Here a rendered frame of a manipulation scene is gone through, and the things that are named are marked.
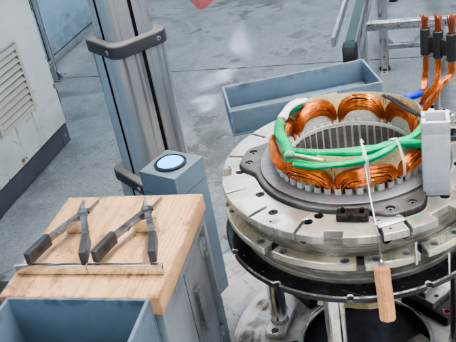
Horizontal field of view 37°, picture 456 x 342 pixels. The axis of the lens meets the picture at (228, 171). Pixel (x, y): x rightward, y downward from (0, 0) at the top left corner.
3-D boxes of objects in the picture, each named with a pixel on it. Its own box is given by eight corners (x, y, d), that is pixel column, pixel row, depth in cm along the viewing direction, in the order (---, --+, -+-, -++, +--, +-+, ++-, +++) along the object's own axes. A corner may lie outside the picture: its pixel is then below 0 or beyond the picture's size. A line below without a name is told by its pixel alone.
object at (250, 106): (372, 197, 132) (363, 58, 117) (390, 228, 122) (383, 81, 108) (245, 222, 131) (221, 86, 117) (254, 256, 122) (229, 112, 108)
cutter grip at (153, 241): (157, 262, 74) (154, 250, 73) (150, 263, 74) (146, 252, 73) (158, 241, 78) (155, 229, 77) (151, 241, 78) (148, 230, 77)
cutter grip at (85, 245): (88, 263, 76) (84, 252, 75) (81, 264, 76) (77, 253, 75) (91, 242, 80) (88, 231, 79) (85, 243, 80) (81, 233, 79)
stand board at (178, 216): (164, 315, 72) (159, 298, 71) (5, 312, 77) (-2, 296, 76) (206, 208, 89) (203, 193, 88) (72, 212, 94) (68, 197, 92)
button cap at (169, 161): (189, 161, 103) (188, 155, 103) (173, 174, 101) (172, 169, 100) (169, 157, 105) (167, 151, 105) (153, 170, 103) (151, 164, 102)
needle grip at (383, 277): (389, 269, 69) (395, 323, 71) (390, 262, 71) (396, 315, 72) (372, 270, 70) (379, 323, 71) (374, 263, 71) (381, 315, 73)
